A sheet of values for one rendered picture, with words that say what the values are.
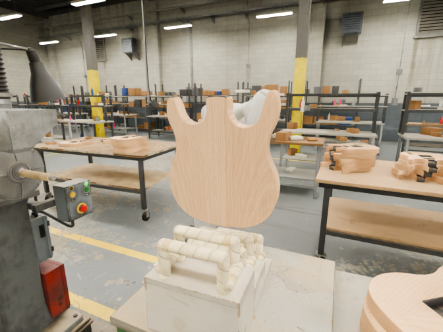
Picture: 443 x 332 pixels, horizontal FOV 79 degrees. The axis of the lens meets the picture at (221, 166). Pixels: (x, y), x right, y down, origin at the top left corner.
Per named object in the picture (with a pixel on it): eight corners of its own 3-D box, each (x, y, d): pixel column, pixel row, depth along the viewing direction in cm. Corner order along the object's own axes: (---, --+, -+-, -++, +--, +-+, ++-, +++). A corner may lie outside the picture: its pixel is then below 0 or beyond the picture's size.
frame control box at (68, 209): (33, 228, 149) (24, 184, 143) (68, 213, 168) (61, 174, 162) (62, 237, 140) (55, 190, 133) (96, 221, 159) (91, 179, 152)
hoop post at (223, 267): (214, 293, 66) (214, 259, 63) (219, 285, 68) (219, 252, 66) (227, 296, 65) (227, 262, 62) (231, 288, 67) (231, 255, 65)
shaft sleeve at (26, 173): (29, 171, 119) (24, 178, 118) (22, 167, 117) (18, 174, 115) (56, 176, 112) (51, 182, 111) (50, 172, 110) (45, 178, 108)
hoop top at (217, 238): (171, 237, 77) (171, 226, 76) (177, 232, 80) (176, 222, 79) (237, 250, 70) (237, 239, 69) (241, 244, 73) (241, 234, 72)
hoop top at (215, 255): (155, 251, 69) (154, 240, 69) (161, 245, 72) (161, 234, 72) (227, 268, 63) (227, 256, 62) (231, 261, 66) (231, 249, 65)
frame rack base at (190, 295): (146, 330, 76) (142, 278, 71) (173, 294, 89) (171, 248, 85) (239, 361, 67) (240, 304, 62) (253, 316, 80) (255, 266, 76)
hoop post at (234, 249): (226, 273, 73) (226, 242, 71) (229, 267, 76) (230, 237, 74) (237, 276, 72) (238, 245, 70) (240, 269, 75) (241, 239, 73)
